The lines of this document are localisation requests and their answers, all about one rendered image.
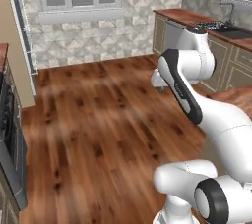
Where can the dark sink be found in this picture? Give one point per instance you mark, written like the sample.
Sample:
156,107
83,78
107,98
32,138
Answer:
238,33

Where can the dark tap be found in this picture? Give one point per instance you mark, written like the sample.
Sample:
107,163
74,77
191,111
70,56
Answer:
231,11

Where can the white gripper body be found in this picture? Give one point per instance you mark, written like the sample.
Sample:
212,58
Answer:
159,79

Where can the white fridge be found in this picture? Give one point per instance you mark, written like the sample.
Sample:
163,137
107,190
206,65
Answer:
29,54

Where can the grey dishwasher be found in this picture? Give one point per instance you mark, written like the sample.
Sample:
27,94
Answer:
172,36

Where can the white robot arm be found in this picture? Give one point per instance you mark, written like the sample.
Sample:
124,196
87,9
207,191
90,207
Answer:
226,126

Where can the beige cupboard run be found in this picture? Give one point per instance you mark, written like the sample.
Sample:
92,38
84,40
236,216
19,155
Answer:
229,61

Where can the black dish rack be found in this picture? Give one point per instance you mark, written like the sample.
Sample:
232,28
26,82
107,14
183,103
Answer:
210,25

